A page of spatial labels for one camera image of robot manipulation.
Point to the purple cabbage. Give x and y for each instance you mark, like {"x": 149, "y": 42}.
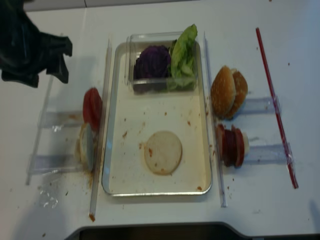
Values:
{"x": 152, "y": 63}

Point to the clear left long rail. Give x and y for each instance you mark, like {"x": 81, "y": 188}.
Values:
{"x": 100, "y": 138}

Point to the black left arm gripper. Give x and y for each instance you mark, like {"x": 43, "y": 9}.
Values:
{"x": 24, "y": 49}

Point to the clear far left rail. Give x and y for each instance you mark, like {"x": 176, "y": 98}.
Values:
{"x": 40, "y": 130}

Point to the rear sesame bun top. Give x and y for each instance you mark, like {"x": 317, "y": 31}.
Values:
{"x": 241, "y": 87}

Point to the clear rail by buns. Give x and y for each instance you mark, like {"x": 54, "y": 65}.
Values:
{"x": 264, "y": 105}

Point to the front sesame bun top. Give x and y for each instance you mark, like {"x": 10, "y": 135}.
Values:
{"x": 223, "y": 92}

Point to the clear plastic container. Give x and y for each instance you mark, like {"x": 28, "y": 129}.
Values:
{"x": 135, "y": 44}

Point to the red straw strip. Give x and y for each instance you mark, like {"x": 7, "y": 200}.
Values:
{"x": 285, "y": 143}

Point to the clear long rail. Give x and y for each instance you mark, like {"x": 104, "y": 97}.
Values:
{"x": 218, "y": 163}
{"x": 100, "y": 138}

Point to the clear rail by patties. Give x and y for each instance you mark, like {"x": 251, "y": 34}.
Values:
{"x": 267, "y": 154}

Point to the standing bun bottom slice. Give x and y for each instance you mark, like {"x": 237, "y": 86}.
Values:
{"x": 84, "y": 147}

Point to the outer meat patty slice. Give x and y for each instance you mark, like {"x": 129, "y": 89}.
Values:
{"x": 240, "y": 147}

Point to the clear left lower rail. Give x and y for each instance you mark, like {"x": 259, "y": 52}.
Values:
{"x": 42, "y": 164}

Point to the dark monitor edge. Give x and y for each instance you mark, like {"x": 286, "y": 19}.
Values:
{"x": 195, "y": 231}

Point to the meat patty slice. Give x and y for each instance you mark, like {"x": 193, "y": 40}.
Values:
{"x": 240, "y": 147}
{"x": 234, "y": 145}
{"x": 221, "y": 142}
{"x": 228, "y": 150}

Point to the clear right long rail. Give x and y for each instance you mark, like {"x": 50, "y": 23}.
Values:
{"x": 218, "y": 163}

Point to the inner meat patty slice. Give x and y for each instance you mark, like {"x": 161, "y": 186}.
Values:
{"x": 221, "y": 142}

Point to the white bun bottom slice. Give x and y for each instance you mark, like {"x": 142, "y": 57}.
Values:
{"x": 163, "y": 152}

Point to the green lettuce leaf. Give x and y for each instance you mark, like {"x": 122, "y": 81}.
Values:
{"x": 183, "y": 61}

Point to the metal baking tray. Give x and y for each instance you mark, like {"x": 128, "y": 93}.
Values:
{"x": 134, "y": 118}

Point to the sesame bun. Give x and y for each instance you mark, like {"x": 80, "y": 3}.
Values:
{"x": 241, "y": 87}
{"x": 223, "y": 92}

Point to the red tomato slice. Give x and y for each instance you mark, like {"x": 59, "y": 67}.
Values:
{"x": 92, "y": 109}

